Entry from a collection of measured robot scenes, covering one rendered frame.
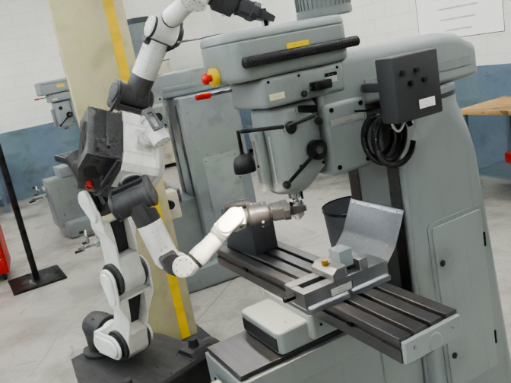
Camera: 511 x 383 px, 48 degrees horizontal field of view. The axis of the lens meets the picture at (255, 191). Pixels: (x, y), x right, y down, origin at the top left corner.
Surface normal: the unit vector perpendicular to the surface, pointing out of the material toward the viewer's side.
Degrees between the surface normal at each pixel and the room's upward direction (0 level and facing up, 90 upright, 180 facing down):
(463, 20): 90
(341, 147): 90
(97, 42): 90
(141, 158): 58
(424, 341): 90
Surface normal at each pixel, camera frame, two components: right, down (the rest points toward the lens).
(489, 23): -0.85, 0.27
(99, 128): 0.51, -0.46
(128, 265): 0.68, -0.11
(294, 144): 0.49, 0.13
